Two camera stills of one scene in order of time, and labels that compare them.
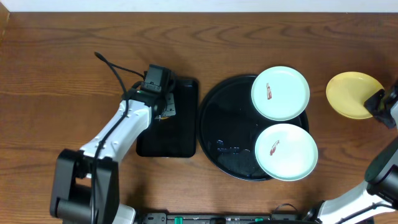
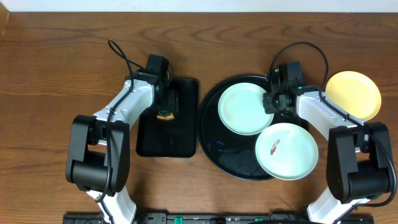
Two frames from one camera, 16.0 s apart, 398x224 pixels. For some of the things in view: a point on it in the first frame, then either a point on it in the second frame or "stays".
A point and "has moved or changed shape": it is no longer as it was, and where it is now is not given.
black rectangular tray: (175, 136) stays
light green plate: (280, 93) has moved or changed shape
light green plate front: (286, 152) stays
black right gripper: (371, 104) → (268, 107)
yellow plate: (348, 92) stays
